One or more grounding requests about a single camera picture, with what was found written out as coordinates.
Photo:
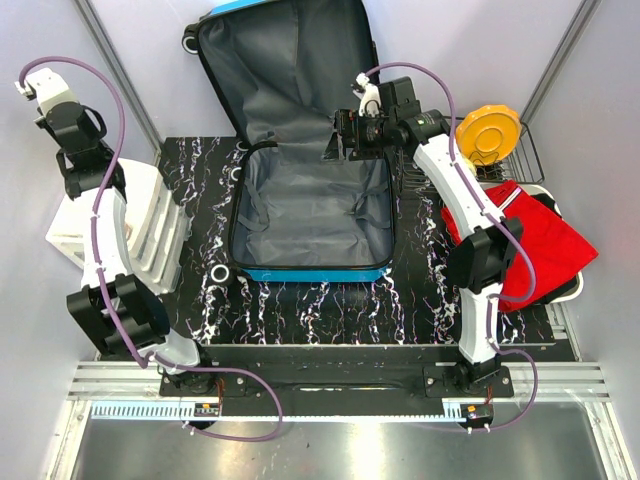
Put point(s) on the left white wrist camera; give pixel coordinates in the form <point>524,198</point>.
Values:
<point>48,88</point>

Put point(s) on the black marbled table mat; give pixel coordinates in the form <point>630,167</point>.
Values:
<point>411,304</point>

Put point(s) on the black garment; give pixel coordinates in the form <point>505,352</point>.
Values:
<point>572,288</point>

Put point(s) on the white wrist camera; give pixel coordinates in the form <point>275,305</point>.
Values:
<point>48,88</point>
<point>368,95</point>

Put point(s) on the white rectangular plastic basin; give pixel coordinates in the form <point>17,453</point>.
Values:
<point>532,189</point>

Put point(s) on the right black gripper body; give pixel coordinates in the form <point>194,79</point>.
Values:
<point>370,135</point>

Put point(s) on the white drawer organizer box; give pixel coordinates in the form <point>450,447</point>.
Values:
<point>156,227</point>

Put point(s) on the light green cup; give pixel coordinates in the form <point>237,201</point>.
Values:
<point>471,166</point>

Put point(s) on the blue cartoon fish suitcase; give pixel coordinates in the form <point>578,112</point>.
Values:
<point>281,70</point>

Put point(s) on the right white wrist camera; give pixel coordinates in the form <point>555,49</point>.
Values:
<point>368,95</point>

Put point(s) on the black wire dish rack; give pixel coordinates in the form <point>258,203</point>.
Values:
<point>522,165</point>

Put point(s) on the red garment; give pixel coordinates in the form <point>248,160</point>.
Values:
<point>556,250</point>

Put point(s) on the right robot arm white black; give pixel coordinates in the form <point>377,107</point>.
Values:
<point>390,115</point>

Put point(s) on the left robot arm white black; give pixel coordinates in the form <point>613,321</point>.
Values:
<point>119,314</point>

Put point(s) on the orange round plate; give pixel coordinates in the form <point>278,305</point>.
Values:
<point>489,134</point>

